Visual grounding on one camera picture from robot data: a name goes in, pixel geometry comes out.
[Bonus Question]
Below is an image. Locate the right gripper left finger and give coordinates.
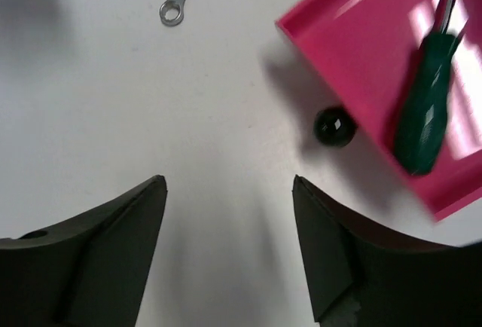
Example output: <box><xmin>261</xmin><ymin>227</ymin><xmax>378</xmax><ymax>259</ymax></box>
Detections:
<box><xmin>1</xmin><ymin>176</ymin><xmax>166</xmax><ymax>326</ymax></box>

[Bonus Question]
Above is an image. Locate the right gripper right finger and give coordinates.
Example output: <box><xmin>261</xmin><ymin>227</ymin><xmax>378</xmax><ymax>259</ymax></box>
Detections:
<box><xmin>292</xmin><ymin>176</ymin><xmax>481</xmax><ymax>326</ymax></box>

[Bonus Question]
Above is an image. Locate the large green handle screwdriver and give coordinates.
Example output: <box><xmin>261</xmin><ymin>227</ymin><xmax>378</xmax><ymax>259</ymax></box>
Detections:
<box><xmin>392</xmin><ymin>0</ymin><xmax>462</xmax><ymax>176</ymax></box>

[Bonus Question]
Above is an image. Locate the pink drawer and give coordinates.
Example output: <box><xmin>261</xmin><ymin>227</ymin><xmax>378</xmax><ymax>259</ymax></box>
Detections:
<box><xmin>277</xmin><ymin>0</ymin><xmax>481</xmax><ymax>219</ymax></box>

